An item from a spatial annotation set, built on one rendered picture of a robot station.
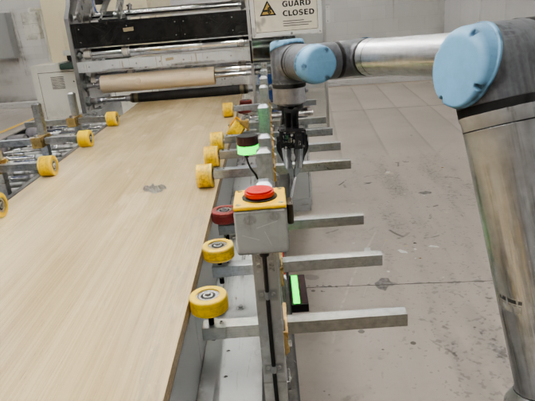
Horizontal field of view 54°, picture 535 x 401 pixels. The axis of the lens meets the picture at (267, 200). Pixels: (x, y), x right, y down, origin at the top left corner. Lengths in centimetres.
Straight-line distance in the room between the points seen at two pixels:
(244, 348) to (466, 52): 95
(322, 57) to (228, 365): 79
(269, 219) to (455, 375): 179
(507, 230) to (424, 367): 163
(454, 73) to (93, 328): 79
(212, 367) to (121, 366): 46
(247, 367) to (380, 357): 114
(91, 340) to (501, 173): 77
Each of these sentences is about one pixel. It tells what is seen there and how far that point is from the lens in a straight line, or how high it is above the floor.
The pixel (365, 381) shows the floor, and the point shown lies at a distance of 232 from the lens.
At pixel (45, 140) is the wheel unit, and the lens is 275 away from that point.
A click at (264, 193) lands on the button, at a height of 123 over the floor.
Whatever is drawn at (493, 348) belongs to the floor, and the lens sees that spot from 258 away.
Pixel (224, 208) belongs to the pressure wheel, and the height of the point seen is 91.
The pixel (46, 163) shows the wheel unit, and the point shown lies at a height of 96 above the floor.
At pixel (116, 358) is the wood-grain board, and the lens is 101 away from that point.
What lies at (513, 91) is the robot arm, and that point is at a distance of 82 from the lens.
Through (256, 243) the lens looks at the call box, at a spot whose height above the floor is 117.
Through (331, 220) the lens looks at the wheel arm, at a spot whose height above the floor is 85.
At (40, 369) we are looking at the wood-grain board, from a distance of 104.
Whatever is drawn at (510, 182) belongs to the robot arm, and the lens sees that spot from 82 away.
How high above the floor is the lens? 146
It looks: 20 degrees down
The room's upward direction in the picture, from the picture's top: 5 degrees counter-clockwise
